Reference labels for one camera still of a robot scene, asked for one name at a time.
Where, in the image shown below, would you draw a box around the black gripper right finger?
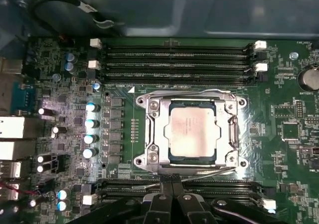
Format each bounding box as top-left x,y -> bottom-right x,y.
172,176 -> 282,224

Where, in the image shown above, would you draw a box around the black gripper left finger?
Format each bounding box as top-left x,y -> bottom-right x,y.
72,176 -> 172,224

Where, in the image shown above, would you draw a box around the metal wire locking lever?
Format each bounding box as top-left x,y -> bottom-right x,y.
141,89 -> 237,102
131,168 -> 236,190

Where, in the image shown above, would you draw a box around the silver CPU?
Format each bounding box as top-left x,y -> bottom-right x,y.
163,99 -> 224,165

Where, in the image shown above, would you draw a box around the metal socket cover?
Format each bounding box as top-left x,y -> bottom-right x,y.
147,98 -> 240,171

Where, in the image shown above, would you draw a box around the CPU socket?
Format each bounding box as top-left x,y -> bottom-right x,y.
133,89 -> 250,172

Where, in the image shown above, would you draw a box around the RAM slot black clips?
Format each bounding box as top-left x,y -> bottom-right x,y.
96,179 -> 262,190
88,50 -> 269,64
87,69 -> 269,85

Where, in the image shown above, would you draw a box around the green motherboard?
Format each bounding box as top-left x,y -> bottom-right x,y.
22,36 -> 319,224

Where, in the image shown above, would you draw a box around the metal port housing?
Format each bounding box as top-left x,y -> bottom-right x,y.
0,57 -> 24,75
0,115 -> 33,139
0,140 -> 38,161

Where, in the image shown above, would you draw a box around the coin battery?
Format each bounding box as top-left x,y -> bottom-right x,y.
298,68 -> 319,92

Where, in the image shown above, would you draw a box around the blue serial port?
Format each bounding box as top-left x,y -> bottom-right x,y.
9,82 -> 37,110

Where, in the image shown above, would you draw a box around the black PC case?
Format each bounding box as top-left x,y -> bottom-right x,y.
0,0 -> 319,60

